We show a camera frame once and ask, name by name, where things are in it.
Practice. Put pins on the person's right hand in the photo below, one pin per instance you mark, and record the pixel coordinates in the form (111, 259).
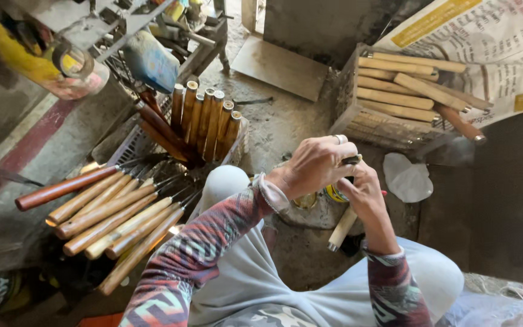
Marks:
(368, 195)

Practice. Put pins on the person's left hand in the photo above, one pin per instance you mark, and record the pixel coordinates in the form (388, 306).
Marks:
(309, 166)

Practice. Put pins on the person's left fingers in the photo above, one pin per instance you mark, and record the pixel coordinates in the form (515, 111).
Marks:
(344, 152)

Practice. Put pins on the person's right fingers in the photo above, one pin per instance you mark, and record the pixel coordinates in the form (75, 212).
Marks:
(350, 186)

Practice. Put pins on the yellow tin can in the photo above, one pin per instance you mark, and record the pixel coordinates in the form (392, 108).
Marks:
(334, 194)

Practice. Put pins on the brass coloured round tin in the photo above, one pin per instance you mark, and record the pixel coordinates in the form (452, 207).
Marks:
(306, 200)

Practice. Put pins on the wooden slat crate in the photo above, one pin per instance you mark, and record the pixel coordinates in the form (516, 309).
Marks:
(347, 97)

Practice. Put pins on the white crumpled plastic bag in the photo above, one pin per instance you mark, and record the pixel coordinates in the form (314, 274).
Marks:
(406, 178)

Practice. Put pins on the flat wooden board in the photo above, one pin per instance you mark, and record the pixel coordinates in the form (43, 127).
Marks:
(279, 67)

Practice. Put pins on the person's legs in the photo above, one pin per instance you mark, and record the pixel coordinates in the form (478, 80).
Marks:
(261, 272)

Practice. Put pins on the printed newspaper sheet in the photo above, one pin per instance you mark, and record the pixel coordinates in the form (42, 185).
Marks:
(497, 50)

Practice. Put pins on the clear plastic sheet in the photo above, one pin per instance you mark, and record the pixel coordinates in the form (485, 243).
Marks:
(502, 309)

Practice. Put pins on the blue and white rag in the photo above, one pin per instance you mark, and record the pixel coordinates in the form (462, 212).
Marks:
(151, 61)

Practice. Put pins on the white plastic mesh basket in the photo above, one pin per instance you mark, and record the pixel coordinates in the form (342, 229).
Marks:
(127, 145)

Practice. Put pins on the dark metal blade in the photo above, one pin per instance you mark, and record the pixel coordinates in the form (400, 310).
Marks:
(2, 175)

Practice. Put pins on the grey metal machine frame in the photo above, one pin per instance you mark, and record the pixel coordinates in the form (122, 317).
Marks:
(120, 22)

